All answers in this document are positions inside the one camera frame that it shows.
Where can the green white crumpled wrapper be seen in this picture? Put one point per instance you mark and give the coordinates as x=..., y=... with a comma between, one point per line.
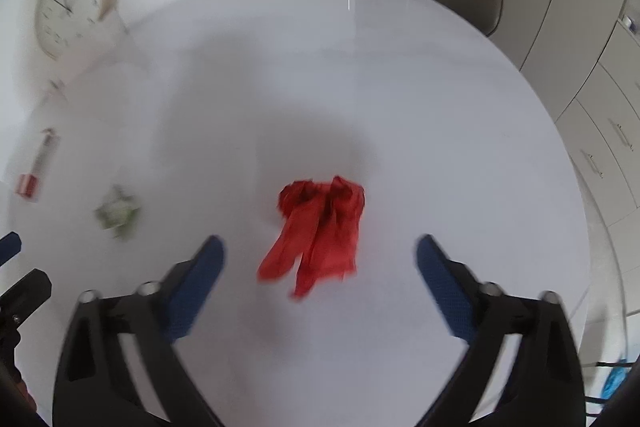
x=118, y=212

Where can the white cabinet with drawers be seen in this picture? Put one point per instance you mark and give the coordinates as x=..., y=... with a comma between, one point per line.
x=557, y=45

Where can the white oval marble table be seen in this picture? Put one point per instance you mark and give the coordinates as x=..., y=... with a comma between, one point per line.
x=208, y=108

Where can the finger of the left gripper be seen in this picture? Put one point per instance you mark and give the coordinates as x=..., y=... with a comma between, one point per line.
x=10, y=246

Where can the red white small box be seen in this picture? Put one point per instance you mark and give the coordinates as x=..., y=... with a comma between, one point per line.
x=30, y=181

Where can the red paper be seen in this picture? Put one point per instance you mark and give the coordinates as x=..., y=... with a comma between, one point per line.
x=320, y=234

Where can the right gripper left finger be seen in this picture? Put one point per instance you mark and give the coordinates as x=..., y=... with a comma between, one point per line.
x=93, y=384

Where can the round white wall clock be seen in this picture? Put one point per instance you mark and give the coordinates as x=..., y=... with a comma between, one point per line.
x=60, y=23

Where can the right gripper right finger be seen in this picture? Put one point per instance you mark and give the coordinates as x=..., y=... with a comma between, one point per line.
x=544, y=386

